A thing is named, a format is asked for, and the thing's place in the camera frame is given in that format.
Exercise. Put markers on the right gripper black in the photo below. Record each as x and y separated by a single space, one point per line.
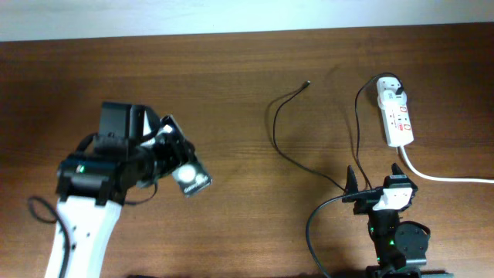
364 205

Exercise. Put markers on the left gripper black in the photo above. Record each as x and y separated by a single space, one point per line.
164 145

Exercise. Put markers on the black Galaxy smartphone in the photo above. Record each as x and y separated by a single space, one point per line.
192 177

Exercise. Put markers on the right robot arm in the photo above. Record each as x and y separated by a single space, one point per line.
400 246

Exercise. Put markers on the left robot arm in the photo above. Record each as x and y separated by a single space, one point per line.
133 147

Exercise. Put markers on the white charger plug adapter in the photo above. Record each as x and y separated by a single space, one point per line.
390 92

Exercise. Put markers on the white power strip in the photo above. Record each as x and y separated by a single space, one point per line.
397 126

